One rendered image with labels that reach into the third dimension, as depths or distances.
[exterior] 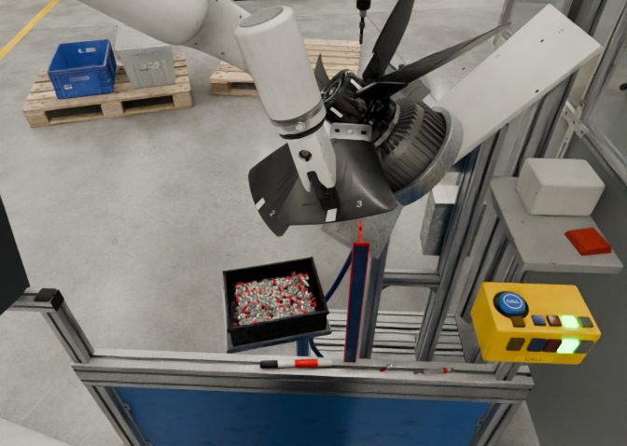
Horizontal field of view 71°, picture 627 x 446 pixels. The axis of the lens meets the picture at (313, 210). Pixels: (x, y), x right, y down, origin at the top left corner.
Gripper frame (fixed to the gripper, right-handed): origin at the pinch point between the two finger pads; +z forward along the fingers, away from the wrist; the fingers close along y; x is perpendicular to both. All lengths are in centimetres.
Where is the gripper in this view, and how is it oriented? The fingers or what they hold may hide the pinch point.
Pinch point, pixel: (328, 198)
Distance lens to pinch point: 76.1
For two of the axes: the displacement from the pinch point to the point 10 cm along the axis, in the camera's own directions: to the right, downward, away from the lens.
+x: -9.5, 2.0, 2.2
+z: 3.0, 7.3, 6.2
